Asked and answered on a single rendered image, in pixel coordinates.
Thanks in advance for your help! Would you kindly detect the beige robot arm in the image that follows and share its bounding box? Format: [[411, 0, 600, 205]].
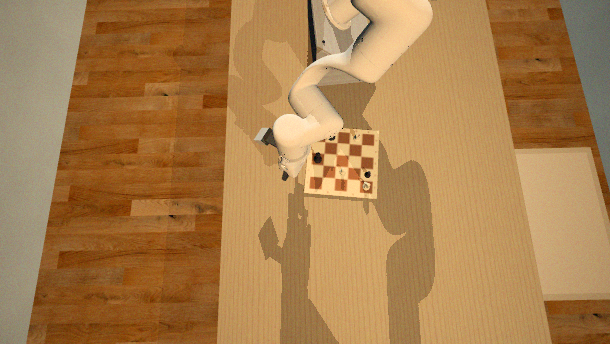
[[254, 0, 433, 165]]

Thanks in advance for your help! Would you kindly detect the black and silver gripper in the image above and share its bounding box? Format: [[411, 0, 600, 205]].
[[279, 144, 311, 181]]

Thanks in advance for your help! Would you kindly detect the brown and cream chessboard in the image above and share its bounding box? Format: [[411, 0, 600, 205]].
[[304, 128, 379, 199]]

